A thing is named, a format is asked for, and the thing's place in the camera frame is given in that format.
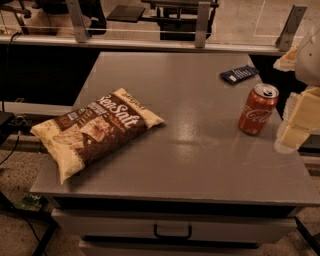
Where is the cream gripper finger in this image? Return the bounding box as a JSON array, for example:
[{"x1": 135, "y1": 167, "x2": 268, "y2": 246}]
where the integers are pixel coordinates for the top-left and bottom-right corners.
[
  {"x1": 274, "y1": 86, "x2": 320, "y2": 154},
  {"x1": 273, "y1": 47, "x2": 298, "y2": 72}
]

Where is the red coke can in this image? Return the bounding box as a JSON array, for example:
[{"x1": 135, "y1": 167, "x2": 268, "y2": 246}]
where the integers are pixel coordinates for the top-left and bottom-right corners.
[{"x1": 238, "y1": 83, "x2": 279, "y2": 136}]

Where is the brown sea salt chip bag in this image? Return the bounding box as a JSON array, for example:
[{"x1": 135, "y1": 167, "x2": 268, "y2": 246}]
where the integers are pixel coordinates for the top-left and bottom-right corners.
[{"x1": 31, "y1": 88, "x2": 163, "y2": 181}]

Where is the dark blue snack bar wrapper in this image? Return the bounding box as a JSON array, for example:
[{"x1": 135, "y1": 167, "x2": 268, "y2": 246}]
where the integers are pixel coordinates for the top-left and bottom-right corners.
[{"x1": 220, "y1": 65, "x2": 259, "y2": 85}]

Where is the grey cabinet drawer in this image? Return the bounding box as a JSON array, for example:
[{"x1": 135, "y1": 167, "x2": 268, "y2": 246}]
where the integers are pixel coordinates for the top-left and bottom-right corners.
[{"x1": 52, "y1": 209, "x2": 295, "y2": 244}]

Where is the green packet on floor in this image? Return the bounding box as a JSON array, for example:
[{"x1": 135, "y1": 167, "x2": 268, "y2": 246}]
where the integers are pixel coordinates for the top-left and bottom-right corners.
[{"x1": 13, "y1": 193, "x2": 42, "y2": 212}]

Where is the metal rail bracket right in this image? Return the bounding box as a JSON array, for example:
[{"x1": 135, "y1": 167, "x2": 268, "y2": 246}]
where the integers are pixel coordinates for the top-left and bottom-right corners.
[{"x1": 275, "y1": 5, "x2": 307, "y2": 52}]

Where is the metal rail bracket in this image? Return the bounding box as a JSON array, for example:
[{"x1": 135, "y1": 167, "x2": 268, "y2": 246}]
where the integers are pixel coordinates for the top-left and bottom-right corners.
[
  {"x1": 65, "y1": 0, "x2": 89, "y2": 43},
  {"x1": 275, "y1": 5, "x2": 307, "y2": 52},
  {"x1": 195, "y1": 1, "x2": 210, "y2": 48}
]

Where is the metal rail bracket middle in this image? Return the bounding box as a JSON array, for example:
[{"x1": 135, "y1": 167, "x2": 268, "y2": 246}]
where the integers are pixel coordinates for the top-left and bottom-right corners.
[{"x1": 195, "y1": 1, "x2": 210, "y2": 48}]

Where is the black drawer handle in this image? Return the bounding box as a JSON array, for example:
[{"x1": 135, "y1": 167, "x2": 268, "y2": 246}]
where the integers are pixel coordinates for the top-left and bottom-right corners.
[{"x1": 153, "y1": 224, "x2": 193, "y2": 240}]

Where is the metal rail bracket left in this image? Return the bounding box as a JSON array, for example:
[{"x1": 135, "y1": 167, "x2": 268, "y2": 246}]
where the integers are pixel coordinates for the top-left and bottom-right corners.
[{"x1": 65, "y1": 0, "x2": 89, "y2": 43}]

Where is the black cable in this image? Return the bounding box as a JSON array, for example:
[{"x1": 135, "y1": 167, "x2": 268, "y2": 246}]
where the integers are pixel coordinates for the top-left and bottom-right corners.
[{"x1": 0, "y1": 31, "x2": 22, "y2": 166}]

